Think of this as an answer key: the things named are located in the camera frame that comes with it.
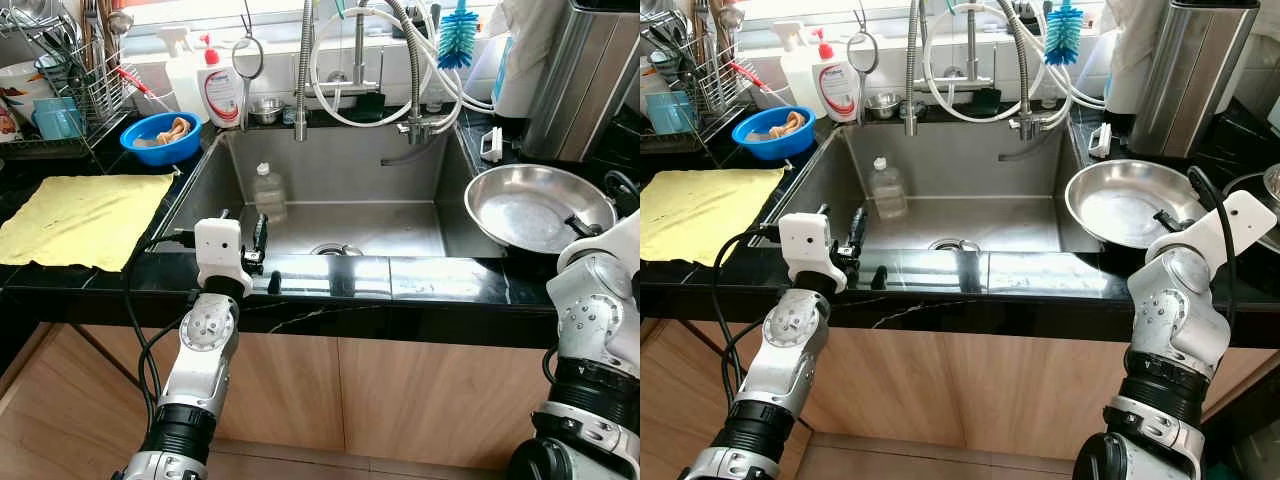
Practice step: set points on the steel bowl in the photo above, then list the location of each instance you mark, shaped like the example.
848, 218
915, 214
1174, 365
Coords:
1273, 182

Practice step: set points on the clear plastic bottle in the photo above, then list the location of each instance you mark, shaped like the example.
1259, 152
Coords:
268, 195
888, 190

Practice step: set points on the blue bottle brush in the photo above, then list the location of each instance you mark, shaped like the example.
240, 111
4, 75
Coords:
1063, 35
458, 40

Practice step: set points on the blue plastic bowl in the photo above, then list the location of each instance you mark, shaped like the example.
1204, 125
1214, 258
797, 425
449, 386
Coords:
150, 153
760, 148

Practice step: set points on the white printed bowl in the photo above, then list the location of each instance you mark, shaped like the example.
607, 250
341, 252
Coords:
22, 85

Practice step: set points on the stainless steel sink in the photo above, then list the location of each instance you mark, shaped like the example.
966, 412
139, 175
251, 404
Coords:
350, 180
960, 175

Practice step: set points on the steel sink drain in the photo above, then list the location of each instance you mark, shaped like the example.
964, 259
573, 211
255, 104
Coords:
952, 244
335, 249

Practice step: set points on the dark green sponge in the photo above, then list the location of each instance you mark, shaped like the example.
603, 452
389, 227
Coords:
982, 101
368, 105

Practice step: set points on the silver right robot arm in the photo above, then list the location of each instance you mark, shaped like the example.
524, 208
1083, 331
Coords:
590, 320
1170, 330

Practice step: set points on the white spray bottle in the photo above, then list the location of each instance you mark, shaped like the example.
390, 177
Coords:
798, 75
183, 80

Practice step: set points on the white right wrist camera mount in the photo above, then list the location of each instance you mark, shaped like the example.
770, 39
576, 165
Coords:
610, 245
1235, 220

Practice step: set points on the steel knife block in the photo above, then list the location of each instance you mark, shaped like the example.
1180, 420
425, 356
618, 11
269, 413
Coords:
585, 80
1190, 80

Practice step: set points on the white soap bottle red cap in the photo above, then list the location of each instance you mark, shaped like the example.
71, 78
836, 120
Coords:
222, 95
837, 90

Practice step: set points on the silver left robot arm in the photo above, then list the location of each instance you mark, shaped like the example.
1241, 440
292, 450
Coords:
790, 370
200, 370

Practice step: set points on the wooden cabinet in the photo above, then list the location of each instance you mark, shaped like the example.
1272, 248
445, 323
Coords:
960, 395
400, 400

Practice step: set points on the yellow cloth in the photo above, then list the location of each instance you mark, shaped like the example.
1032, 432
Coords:
700, 215
80, 220

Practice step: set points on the small steel cup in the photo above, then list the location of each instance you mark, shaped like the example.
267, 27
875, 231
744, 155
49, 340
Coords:
267, 111
882, 106

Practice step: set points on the steel spring kitchen faucet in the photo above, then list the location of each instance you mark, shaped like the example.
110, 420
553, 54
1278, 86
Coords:
303, 80
913, 80

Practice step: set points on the small white clip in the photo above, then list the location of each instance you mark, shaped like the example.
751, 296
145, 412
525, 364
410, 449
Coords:
491, 144
1100, 140

